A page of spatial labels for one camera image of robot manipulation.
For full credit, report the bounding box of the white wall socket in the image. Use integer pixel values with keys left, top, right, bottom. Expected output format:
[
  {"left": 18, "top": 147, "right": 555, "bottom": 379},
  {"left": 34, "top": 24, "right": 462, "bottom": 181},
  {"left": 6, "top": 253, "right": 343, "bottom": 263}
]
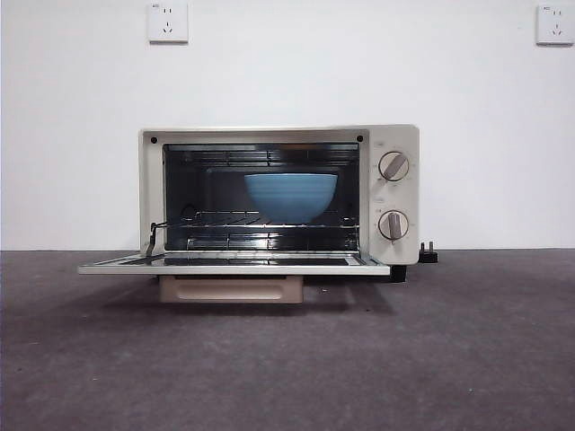
[
  {"left": 535, "top": 4, "right": 575, "bottom": 47},
  {"left": 148, "top": 1, "right": 190, "bottom": 45}
]

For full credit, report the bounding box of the metal wire oven rack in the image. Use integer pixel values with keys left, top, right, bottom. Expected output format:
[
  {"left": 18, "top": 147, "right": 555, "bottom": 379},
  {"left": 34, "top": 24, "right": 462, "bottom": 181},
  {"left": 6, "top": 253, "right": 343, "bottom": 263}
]
[{"left": 181, "top": 207, "right": 361, "bottom": 230}]

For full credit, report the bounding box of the cream Toshiba toaster oven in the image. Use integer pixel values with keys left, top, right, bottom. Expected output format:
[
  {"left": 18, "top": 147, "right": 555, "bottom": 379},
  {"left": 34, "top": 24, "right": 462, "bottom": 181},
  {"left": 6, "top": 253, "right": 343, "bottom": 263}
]
[{"left": 137, "top": 124, "right": 422, "bottom": 284}]

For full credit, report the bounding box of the glass oven door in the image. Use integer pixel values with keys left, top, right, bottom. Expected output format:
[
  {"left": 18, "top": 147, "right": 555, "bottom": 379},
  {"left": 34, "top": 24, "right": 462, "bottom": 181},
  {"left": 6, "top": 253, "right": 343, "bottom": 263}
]
[{"left": 77, "top": 222, "right": 393, "bottom": 306}]

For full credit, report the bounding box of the blue ribbed bowl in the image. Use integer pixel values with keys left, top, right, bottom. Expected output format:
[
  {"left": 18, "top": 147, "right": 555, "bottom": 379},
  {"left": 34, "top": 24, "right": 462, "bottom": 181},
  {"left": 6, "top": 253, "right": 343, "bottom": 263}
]
[{"left": 243, "top": 172, "right": 340, "bottom": 224}]

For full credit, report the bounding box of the cream and beige oven knob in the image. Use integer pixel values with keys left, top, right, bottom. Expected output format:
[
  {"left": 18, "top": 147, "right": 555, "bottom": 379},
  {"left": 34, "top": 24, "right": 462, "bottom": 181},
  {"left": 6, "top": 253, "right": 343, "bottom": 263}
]
[
  {"left": 377, "top": 151, "right": 411, "bottom": 182},
  {"left": 377, "top": 209, "right": 410, "bottom": 241}
]

